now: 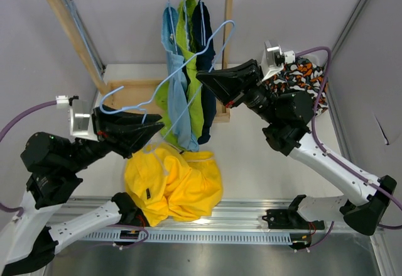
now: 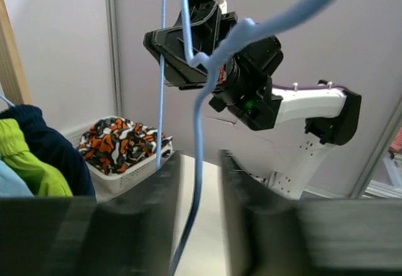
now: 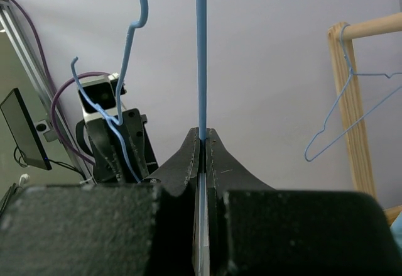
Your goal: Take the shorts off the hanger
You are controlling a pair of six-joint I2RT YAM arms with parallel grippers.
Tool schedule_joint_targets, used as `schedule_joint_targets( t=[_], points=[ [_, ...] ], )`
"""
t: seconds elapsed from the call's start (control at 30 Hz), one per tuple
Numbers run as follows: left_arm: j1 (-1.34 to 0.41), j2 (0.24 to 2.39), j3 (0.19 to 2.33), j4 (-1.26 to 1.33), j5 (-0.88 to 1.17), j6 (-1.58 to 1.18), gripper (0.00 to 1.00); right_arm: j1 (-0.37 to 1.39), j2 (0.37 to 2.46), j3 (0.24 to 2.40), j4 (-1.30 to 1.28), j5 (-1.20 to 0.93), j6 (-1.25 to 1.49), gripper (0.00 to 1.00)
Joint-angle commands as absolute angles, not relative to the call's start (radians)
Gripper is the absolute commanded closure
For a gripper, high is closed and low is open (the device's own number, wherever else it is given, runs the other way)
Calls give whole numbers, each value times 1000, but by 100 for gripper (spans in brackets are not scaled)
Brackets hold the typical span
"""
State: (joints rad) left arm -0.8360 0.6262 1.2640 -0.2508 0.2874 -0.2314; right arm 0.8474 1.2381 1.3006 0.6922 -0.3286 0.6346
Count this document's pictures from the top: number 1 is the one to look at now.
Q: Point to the orange camouflage shorts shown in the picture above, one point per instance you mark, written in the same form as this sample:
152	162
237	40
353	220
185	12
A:
301	75

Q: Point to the wooden clothes rack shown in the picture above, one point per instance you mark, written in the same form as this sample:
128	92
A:
78	41

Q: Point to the white plastic basket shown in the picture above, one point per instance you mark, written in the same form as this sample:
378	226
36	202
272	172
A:
315	59

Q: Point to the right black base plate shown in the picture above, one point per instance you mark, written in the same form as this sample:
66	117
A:
282	218

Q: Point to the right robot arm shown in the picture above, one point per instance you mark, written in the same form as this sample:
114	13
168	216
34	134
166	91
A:
365	197

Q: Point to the blue hanger of light-blue shorts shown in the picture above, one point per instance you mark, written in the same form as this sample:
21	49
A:
171	29

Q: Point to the white slotted cable duct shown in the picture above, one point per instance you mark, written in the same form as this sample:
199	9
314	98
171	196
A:
170	236

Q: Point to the lime green shorts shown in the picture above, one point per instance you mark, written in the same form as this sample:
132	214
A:
193	92

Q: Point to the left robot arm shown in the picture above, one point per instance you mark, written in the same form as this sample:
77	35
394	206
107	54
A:
28	242

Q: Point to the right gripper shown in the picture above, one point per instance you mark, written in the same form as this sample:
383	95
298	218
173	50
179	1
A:
227	83

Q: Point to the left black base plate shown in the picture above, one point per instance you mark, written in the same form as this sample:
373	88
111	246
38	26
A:
135	219

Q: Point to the light blue shorts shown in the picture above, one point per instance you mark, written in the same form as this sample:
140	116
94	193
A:
177	130

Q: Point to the yellow shorts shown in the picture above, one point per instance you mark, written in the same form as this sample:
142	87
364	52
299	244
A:
165	183

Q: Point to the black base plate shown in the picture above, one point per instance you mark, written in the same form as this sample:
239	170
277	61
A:
282	218
135	219

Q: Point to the blue hanger of camouflage shorts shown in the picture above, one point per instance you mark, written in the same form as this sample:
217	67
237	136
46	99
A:
89	45

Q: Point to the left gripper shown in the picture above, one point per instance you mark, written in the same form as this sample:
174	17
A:
125	132

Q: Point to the aluminium mounting rail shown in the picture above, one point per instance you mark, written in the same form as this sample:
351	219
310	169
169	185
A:
240	215

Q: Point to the navy blue shorts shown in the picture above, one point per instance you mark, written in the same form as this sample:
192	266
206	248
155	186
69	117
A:
204	62

